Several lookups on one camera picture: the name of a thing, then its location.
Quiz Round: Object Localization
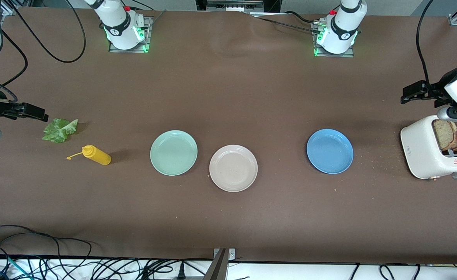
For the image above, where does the green lettuce leaf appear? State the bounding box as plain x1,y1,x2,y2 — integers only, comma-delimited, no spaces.
42,118,79,144

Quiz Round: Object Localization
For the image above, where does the yellow squeeze bottle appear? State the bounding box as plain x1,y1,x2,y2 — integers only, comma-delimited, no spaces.
66,145,112,166

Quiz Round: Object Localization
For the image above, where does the blue plate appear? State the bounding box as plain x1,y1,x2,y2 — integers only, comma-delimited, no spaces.
307,129,354,174

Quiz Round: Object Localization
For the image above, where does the mint green plate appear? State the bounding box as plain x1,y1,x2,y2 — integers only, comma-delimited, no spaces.
150,130,198,176

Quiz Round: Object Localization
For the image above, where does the beige plate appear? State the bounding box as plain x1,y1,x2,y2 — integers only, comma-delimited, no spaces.
209,145,258,193

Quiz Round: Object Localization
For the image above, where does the white toaster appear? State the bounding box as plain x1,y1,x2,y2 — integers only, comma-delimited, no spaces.
400,115,457,181

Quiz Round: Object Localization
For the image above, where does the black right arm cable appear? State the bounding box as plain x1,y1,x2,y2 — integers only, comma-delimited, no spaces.
1,0,86,88

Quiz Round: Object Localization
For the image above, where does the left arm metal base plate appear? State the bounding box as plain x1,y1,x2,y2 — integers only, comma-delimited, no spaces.
312,21,355,58

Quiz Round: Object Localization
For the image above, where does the aluminium frame corner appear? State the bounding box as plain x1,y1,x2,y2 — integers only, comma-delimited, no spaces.
0,0,23,16

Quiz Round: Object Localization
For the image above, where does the long black looping cable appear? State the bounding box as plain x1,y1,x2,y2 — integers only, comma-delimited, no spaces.
0,225,94,269

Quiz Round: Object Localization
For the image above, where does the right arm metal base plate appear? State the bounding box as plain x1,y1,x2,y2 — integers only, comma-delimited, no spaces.
109,16,153,53

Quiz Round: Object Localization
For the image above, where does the black cable on table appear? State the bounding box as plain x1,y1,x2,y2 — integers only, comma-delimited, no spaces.
246,12,322,34

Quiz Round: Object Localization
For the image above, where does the metal frame with connectors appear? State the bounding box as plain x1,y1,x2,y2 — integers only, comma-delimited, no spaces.
196,0,281,15

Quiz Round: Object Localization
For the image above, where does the aluminium profile post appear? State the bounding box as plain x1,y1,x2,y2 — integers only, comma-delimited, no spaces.
203,248,236,280

